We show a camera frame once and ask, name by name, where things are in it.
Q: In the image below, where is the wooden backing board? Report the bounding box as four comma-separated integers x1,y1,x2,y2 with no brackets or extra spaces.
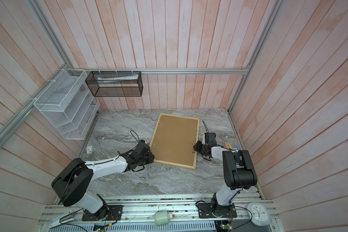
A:
151,115,198,167

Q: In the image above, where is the light wooden picture frame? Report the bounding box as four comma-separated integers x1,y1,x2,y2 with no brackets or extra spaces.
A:
148,113,201,170

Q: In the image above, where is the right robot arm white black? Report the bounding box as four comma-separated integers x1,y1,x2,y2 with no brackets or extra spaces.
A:
193,132,257,211

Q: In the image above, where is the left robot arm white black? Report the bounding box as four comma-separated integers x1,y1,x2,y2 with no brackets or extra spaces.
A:
51,140,155,220

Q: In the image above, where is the coloured marker pack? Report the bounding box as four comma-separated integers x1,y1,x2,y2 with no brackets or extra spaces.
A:
225,142,239,151

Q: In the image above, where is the white cylindrical device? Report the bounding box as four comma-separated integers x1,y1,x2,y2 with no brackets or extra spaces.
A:
154,211,175,226

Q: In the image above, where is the paper in black basket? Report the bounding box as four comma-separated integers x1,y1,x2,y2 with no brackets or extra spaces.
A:
97,74,139,85

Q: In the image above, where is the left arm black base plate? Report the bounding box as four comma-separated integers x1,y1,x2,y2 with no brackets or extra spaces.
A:
82,205,123,221

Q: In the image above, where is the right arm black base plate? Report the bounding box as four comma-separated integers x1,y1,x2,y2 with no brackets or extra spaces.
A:
195,201,237,218

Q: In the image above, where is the black wire mesh basket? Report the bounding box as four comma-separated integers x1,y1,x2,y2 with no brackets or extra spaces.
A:
86,71,144,97

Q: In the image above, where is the white wall clock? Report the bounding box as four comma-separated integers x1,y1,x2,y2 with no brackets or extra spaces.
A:
246,202,271,227

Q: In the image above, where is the white wire mesh shelf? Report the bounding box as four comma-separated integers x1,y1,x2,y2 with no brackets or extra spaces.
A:
34,69,100,140

